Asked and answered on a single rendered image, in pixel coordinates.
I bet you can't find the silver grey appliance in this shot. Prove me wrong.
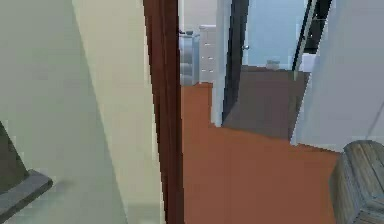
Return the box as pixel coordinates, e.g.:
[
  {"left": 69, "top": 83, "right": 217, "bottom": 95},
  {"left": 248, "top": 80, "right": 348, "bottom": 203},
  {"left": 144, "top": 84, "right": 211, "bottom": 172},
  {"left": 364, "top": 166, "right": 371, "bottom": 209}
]
[{"left": 178, "top": 29, "right": 201, "bottom": 87}]

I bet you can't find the grey wooden furniture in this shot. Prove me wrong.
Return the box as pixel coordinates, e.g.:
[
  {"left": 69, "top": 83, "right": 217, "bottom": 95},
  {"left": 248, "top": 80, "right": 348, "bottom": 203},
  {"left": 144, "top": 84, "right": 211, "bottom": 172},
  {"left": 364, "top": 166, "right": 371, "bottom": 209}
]
[{"left": 329, "top": 140, "right": 384, "bottom": 224}]

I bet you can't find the black room door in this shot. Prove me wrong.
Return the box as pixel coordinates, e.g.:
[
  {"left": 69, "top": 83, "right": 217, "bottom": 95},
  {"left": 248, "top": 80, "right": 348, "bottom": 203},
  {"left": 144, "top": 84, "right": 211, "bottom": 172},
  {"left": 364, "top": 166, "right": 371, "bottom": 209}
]
[{"left": 221, "top": 0, "right": 250, "bottom": 123}]

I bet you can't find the white chest of drawers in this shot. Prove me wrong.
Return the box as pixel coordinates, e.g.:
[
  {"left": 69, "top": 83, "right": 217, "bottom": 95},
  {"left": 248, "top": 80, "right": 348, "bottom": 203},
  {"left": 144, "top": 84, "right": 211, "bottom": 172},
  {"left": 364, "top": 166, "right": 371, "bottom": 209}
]
[{"left": 198, "top": 24, "right": 218, "bottom": 84}]

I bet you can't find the black framed window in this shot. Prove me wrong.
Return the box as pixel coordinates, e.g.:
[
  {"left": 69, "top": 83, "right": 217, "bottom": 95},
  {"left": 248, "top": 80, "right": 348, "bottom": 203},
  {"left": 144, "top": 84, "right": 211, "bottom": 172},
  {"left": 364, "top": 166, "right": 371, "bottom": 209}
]
[{"left": 292, "top": 0, "right": 334, "bottom": 73}]

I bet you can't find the dark red-brown room door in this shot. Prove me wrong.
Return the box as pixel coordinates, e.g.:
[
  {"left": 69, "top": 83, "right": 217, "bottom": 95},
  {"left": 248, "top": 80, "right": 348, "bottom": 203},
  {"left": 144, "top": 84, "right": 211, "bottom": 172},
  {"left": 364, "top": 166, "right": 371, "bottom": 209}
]
[{"left": 142, "top": 0, "right": 185, "bottom": 224}]

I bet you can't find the dark grey furniture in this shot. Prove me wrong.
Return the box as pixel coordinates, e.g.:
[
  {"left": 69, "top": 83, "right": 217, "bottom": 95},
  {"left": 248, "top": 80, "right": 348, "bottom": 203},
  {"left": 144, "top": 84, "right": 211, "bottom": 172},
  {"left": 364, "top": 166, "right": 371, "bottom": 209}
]
[{"left": 0, "top": 121, "right": 54, "bottom": 223}]

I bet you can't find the small grey box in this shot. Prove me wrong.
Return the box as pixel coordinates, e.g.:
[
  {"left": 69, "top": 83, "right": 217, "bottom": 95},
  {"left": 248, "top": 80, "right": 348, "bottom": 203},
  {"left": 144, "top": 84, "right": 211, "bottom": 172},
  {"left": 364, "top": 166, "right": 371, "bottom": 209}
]
[{"left": 266, "top": 59, "right": 281, "bottom": 71}]

